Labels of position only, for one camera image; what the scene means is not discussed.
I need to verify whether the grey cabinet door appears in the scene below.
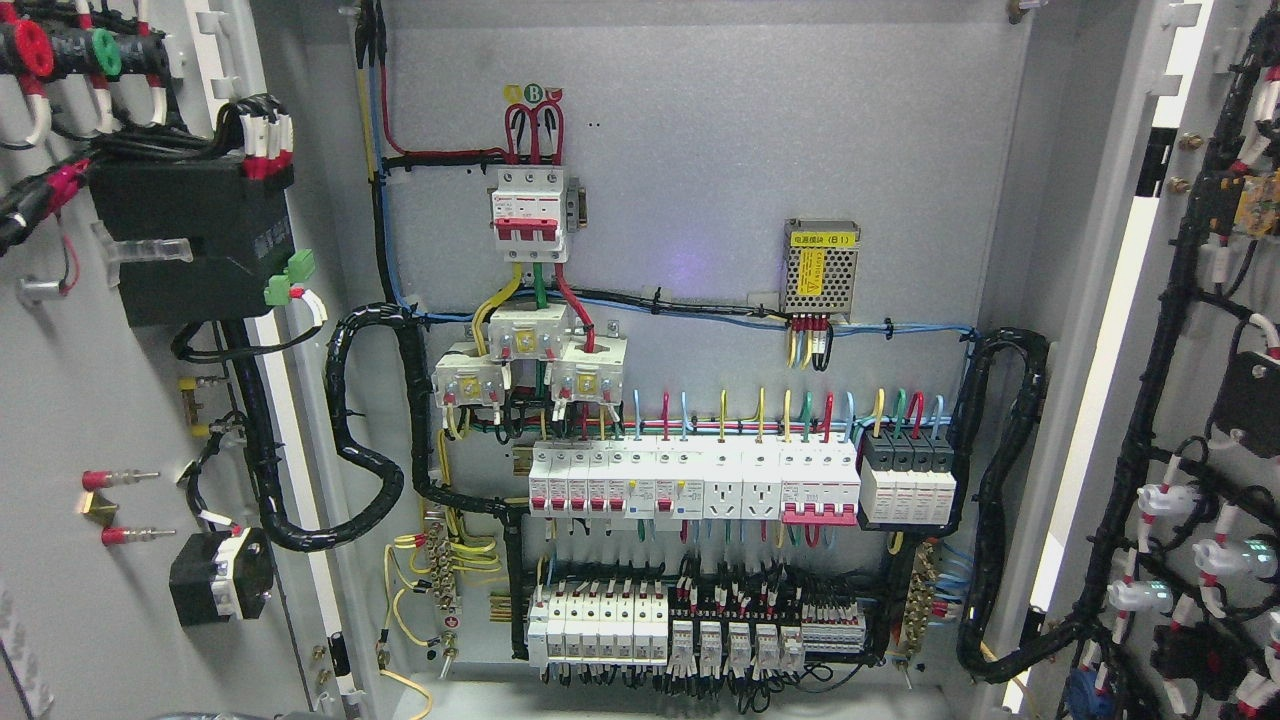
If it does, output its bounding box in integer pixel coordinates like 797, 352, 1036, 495
956, 1, 1277, 719
3, 1, 376, 719

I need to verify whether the black white surge protector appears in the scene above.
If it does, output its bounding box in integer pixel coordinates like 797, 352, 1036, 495
859, 430, 956, 529

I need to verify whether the red indicator lamp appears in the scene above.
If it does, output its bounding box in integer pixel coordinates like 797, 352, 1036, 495
0, 15, 56, 146

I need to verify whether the green indicator lamp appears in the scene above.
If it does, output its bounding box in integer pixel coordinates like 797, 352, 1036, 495
78, 12, 122, 135

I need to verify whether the red three pole main breaker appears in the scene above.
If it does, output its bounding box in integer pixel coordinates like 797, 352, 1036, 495
490, 165, 568, 263

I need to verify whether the white breaker and socket row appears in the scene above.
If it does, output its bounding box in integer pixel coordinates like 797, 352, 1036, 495
527, 436, 860, 530

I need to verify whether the black digital power meter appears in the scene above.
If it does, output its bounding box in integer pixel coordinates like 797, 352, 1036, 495
90, 156, 294, 327

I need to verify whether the white current transformer block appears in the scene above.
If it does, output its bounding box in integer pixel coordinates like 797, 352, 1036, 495
431, 304, 627, 410

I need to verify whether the metal mesh power supply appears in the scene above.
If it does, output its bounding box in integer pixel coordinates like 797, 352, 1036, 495
781, 218, 861, 316

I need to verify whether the white lower breaker row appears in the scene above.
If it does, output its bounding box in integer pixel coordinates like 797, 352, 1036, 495
526, 578, 673, 667

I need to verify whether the black cable loom left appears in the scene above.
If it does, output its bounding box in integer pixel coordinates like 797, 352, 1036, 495
225, 302, 531, 553

